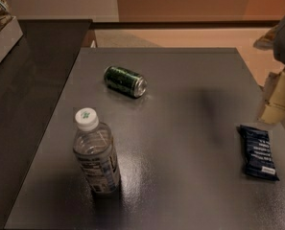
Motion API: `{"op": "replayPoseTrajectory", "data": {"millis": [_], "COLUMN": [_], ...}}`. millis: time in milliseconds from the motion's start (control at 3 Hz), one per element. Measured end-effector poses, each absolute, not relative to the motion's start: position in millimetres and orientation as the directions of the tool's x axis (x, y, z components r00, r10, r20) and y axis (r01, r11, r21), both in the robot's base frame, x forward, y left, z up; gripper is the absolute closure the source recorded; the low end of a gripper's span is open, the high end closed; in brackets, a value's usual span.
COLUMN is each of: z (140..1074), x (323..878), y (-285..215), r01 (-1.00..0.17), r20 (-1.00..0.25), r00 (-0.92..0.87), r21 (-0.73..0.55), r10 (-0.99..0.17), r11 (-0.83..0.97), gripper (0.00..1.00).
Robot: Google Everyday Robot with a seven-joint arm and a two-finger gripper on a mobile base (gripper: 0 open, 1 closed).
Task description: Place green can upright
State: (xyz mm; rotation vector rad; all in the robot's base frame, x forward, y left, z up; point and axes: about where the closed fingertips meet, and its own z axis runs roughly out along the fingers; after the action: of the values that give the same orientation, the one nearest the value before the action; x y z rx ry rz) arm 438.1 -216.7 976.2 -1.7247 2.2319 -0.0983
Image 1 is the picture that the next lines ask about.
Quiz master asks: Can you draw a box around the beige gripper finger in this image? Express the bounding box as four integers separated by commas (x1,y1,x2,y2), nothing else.
258,68,285,125

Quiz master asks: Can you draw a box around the dark blue snack wrapper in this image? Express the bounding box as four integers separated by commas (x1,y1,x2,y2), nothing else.
239,125,279,181

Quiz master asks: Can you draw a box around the clear plastic water bottle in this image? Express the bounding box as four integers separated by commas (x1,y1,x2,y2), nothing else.
73,107,121,195

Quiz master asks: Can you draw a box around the green soda can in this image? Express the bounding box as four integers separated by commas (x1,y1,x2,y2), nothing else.
104,66,147,98

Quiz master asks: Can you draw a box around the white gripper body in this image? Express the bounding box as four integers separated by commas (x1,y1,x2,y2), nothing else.
253,15,285,64

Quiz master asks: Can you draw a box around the dark side counter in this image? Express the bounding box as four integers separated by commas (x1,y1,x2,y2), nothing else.
0,19,91,230

